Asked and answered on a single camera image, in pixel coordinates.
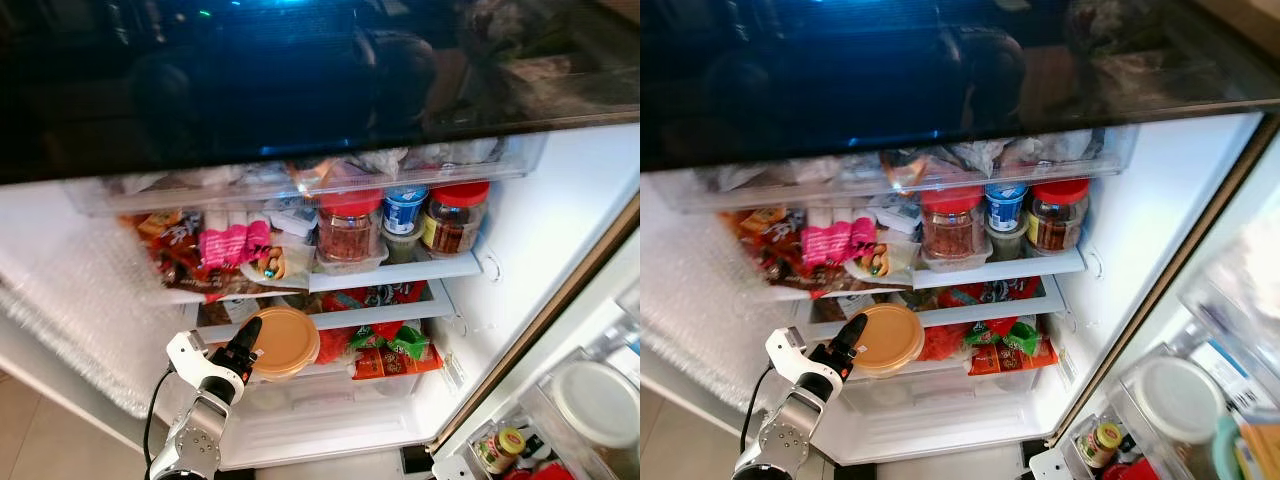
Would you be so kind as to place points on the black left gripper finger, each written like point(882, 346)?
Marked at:
point(252, 333)
point(854, 331)

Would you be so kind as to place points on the round container with orange lid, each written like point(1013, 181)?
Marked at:
point(890, 340)
point(285, 345)

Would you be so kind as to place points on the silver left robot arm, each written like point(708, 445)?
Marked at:
point(190, 440)
point(785, 435)

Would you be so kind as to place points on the white fridge shelf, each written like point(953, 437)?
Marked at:
point(1000, 272)
point(980, 313)
point(400, 274)
point(380, 316)

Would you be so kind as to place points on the clear fridge drawer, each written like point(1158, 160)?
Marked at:
point(170, 190)
point(760, 190)

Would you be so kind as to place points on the fridge door with bins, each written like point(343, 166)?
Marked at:
point(1200, 260)
point(590, 320)

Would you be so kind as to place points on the black glass fridge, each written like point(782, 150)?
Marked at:
point(800, 60)
point(200, 70)

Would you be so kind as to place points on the pink food package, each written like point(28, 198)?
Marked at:
point(835, 243)
point(233, 246)

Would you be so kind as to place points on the red snack package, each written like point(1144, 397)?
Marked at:
point(170, 255)
point(775, 255)

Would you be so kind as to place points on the clear plastic tray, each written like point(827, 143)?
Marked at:
point(350, 266)
point(955, 264)

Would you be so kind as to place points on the white food box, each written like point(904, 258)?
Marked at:
point(893, 215)
point(293, 220)

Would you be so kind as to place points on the clear crisper drawer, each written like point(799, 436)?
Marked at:
point(950, 420)
point(340, 420)

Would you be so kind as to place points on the red-lid jar of chili flakes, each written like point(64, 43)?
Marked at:
point(350, 238)
point(952, 235)

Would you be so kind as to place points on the flat red food package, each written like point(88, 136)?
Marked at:
point(385, 296)
point(990, 293)

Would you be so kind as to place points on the clear bubble wrap sheet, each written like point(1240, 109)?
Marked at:
point(80, 300)
point(700, 300)

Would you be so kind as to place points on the red and green food package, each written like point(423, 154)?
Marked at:
point(1010, 355)
point(395, 360)

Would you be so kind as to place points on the blue-lid white cup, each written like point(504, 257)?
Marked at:
point(405, 210)
point(1006, 208)

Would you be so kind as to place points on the red-lid jar with yellow label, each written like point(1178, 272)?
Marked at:
point(455, 228)
point(1058, 225)

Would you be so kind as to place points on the container with white round lid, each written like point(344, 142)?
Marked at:
point(1175, 400)
point(595, 400)

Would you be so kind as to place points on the yellow-lid glass jar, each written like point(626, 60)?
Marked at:
point(1100, 445)
point(500, 448)

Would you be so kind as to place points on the red packaged item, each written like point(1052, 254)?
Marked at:
point(540, 472)
point(1130, 470)

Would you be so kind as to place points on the white box with barcode label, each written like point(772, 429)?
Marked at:
point(1222, 378)

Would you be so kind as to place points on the teal plastic item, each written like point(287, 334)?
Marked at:
point(1228, 450)

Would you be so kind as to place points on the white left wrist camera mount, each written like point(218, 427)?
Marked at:
point(185, 352)
point(785, 348)

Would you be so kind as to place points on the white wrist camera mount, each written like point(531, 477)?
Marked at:
point(452, 468)
point(185, 352)
point(785, 348)
point(1050, 466)

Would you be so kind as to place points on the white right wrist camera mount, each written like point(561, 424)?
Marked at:
point(1050, 466)
point(452, 468)

